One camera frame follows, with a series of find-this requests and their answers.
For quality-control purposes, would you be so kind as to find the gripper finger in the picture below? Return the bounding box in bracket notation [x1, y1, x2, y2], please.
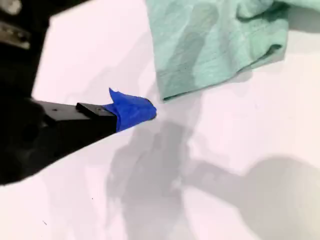
[31, 87, 157, 123]
[37, 109, 158, 170]

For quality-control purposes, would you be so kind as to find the pale green T-shirt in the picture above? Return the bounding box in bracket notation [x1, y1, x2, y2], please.
[144, 0, 320, 104]

